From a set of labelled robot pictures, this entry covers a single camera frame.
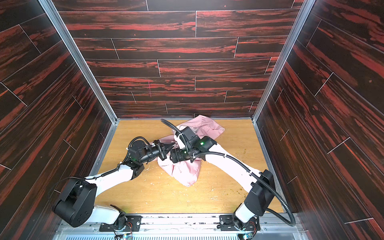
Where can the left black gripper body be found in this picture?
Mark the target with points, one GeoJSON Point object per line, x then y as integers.
{"type": "Point", "coordinates": [162, 149]}

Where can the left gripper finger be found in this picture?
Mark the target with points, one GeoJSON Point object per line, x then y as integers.
{"type": "Point", "coordinates": [163, 154]}
{"type": "Point", "coordinates": [166, 146]}

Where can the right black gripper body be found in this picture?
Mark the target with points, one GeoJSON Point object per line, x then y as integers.
{"type": "Point", "coordinates": [175, 155]}

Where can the pink zip jacket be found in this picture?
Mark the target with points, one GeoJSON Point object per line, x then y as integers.
{"type": "Point", "coordinates": [185, 172]}

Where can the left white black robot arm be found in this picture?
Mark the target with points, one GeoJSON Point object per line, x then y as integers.
{"type": "Point", "coordinates": [76, 203]}

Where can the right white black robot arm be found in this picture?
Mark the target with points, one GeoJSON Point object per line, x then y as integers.
{"type": "Point", "coordinates": [260, 186]}

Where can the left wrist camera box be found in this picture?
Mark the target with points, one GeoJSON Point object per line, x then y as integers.
{"type": "Point", "coordinates": [156, 143]}

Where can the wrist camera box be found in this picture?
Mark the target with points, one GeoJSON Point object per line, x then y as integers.
{"type": "Point", "coordinates": [156, 143]}
{"type": "Point", "coordinates": [189, 137]}

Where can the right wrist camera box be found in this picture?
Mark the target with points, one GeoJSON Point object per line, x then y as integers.
{"type": "Point", "coordinates": [189, 137]}

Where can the aluminium front rail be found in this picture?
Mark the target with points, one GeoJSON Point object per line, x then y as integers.
{"type": "Point", "coordinates": [186, 227]}

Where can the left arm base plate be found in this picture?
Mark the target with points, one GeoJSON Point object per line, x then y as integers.
{"type": "Point", "coordinates": [128, 223]}

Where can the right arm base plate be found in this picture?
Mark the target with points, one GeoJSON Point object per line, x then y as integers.
{"type": "Point", "coordinates": [232, 223]}

